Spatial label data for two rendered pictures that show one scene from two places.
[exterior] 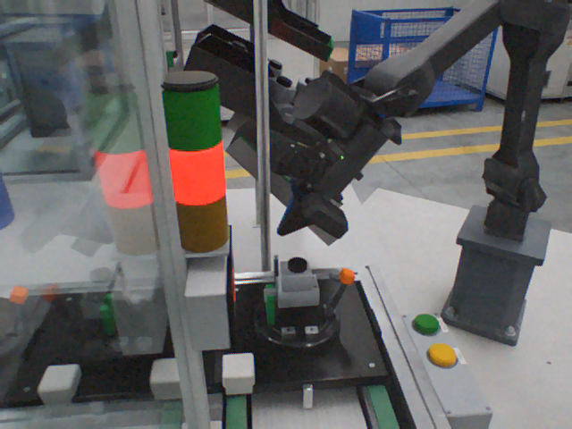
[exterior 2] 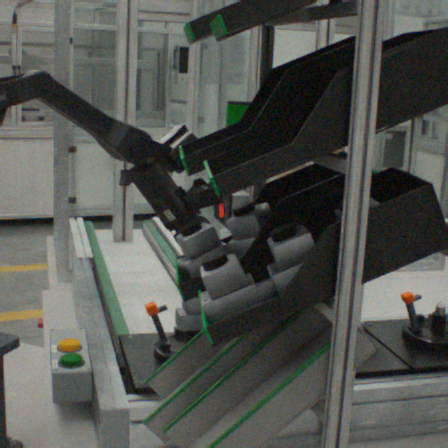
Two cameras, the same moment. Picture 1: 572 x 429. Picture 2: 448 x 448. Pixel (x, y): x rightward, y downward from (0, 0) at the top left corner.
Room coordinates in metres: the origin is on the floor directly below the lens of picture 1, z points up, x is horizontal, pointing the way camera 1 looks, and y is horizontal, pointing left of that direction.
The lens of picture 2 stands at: (1.77, -0.18, 1.48)
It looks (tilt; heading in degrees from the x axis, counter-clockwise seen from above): 12 degrees down; 170
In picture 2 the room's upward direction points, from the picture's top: 3 degrees clockwise
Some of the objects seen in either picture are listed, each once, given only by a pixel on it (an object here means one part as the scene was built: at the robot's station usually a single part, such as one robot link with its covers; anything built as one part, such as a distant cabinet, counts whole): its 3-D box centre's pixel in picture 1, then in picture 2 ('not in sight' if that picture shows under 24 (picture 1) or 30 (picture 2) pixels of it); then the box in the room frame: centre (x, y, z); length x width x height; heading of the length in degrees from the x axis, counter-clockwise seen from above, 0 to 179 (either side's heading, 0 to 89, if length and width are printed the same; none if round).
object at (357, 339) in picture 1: (297, 328); (192, 359); (0.59, -0.02, 0.96); 0.24 x 0.24 x 0.02; 5
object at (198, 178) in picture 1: (196, 168); not in sight; (0.39, 0.08, 1.33); 0.05 x 0.05 x 0.05
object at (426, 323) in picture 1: (425, 325); (71, 362); (0.60, -0.24, 0.96); 0.04 x 0.04 x 0.02
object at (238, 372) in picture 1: (238, 374); not in sight; (0.49, 0.07, 0.97); 0.05 x 0.05 x 0.04; 5
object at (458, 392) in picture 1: (438, 370); (69, 362); (0.53, -0.24, 0.93); 0.21 x 0.07 x 0.06; 5
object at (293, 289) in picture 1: (290, 281); (200, 307); (0.59, -0.01, 1.06); 0.08 x 0.04 x 0.07; 96
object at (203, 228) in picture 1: (201, 216); not in sight; (0.39, 0.08, 1.28); 0.05 x 0.05 x 0.05
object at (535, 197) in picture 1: (517, 187); not in sight; (0.74, -0.40, 1.15); 0.09 x 0.07 x 0.06; 26
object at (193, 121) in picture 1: (190, 113); (238, 116); (0.39, 0.08, 1.38); 0.05 x 0.05 x 0.05
